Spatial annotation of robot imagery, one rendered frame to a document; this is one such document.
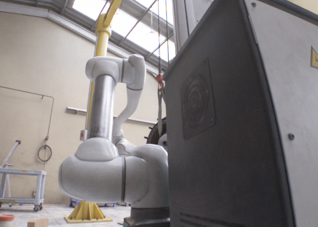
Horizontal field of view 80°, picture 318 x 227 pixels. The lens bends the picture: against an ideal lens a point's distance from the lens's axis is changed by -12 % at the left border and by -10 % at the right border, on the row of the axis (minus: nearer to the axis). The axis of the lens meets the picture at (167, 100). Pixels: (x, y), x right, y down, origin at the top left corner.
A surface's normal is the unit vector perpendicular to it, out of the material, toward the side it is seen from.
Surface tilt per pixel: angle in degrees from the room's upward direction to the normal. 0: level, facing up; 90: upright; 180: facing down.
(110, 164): 55
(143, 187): 96
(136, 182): 94
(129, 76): 140
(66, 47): 90
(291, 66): 90
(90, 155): 64
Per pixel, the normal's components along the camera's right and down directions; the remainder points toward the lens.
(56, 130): 0.58, -0.33
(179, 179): -0.94, -0.10
